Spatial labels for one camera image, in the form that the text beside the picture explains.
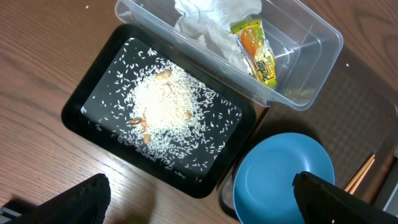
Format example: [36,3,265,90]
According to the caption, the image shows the brown serving tray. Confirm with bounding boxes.
[217,45,398,222]

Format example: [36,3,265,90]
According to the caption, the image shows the green yellow snack wrapper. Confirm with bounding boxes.
[230,17,277,88]

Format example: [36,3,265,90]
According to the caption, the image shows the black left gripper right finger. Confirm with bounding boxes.
[292,171,397,224]

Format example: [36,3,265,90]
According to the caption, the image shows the clear plastic bin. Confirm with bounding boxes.
[114,0,343,110]

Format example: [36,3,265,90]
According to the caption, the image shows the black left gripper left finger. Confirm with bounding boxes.
[9,174,111,224]

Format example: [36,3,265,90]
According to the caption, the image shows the wooden chopstick left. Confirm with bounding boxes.
[344,154,375,193]

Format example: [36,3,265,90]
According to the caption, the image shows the dark blue plate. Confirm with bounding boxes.
[233,133,335,223]

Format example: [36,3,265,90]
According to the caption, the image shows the wooden chopstick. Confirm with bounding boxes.
[344,154,375,193]
[349,158,375,195]

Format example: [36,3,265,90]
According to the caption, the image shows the black tray bin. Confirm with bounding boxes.
[61,24,256,198]

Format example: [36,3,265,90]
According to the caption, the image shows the white napkin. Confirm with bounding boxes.
[175,0,262,75]

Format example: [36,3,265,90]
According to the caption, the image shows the wooden chopstick right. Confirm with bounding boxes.
[349,158,375,195]

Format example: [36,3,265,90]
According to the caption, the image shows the rice leftovers pile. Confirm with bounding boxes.
[80,37,243,183]

